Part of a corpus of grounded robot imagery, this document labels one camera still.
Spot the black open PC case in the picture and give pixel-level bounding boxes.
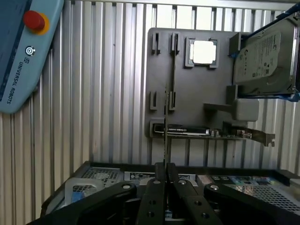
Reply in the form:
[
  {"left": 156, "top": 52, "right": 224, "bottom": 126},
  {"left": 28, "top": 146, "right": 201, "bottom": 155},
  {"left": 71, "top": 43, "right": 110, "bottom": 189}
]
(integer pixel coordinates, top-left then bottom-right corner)
[{"left": 41, "top": 161, "right": 300, "bottom": 225}]

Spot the grey parts rack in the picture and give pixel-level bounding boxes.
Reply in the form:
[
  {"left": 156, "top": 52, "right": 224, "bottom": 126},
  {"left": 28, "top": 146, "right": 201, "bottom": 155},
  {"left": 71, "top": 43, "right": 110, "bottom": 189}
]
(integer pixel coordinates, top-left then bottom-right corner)
[{"left": 144, "top": 27, "right": 261, "bottom": 139}]

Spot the silver CPU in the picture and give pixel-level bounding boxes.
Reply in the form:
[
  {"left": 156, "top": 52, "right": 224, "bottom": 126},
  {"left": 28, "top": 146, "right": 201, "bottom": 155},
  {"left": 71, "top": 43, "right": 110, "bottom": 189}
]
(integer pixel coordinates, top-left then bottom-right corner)
[{"left": 189, "top": 40, "right": 218, "bottom": 65}]

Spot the blue grey teach pendant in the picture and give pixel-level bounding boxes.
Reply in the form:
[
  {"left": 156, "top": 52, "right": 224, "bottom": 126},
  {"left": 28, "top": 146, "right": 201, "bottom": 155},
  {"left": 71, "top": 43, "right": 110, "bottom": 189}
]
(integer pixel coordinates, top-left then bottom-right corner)
[{"left": 0, "top": 0, "right": 65, "bottom": 115}]

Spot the black graphics card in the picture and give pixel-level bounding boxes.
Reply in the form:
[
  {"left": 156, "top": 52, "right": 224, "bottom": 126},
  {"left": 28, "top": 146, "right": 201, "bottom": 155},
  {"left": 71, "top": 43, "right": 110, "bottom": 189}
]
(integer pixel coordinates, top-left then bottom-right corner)
[{"left": 152, "top": 123, "right": 276, "bottom": 148}]

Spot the green motherboard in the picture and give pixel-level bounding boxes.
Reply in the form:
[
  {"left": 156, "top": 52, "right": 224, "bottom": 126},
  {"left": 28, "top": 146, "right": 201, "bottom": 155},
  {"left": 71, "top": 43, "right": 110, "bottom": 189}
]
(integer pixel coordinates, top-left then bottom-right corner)
[{"left": 196, "top": 174, "right": 291, "bottom": 186}]

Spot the hard disk with blue rails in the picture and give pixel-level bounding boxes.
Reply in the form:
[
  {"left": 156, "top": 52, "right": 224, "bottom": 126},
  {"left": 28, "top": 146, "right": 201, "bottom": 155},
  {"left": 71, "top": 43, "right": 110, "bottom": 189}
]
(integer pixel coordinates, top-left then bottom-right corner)
[{"left": 227, "top": 4, "right": 300, "bottom": 103}]

